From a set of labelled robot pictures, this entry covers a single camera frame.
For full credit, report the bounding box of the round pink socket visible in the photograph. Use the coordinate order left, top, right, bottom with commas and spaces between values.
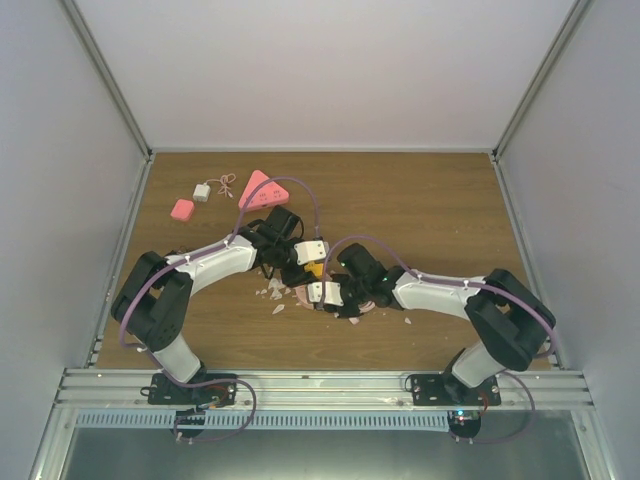
293, 273, 331, 310

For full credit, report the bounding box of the yellow cube socket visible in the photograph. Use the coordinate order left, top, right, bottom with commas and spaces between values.
304, 261, 324, 280

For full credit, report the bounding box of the pink triangular power strip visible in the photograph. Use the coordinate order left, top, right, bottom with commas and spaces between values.
238, 170, 290, 212

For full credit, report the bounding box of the thin pink charging cable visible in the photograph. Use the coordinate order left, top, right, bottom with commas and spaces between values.
207, 173, 240, 202

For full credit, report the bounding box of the white USB charger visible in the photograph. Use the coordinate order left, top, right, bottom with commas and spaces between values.
192, 183, 212, 203

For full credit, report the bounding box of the pink rectangular plug adapter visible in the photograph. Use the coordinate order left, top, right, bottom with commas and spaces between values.
170, 199, 195, 222

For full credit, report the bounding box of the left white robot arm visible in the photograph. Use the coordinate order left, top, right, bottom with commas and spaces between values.
111, 206, 305, 404

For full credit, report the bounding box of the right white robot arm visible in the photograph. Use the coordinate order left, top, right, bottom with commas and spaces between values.
320, 243, 556, 405

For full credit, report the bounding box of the pink coiled cable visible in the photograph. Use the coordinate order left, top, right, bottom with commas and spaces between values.
349, 299, 379, 326

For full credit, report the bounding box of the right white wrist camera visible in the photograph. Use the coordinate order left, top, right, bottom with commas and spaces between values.
306, 282, 344, 307

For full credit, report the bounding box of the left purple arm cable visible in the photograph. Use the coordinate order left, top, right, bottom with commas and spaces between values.
119, 175, 324, 389

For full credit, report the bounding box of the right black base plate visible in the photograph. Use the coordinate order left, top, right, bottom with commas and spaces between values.
404, 373, 502, 407

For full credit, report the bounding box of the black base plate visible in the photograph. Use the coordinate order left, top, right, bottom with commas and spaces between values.
140, 373, 237, 407
404, 373, 502, 407

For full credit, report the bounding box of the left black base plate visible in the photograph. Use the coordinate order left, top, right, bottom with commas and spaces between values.
140, 373, 237, 407

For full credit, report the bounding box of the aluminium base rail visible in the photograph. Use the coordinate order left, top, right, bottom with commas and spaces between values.
54, 369, 594, 411

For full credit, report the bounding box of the slotted cable duct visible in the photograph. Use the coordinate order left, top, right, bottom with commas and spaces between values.
76, 409, 449, 432

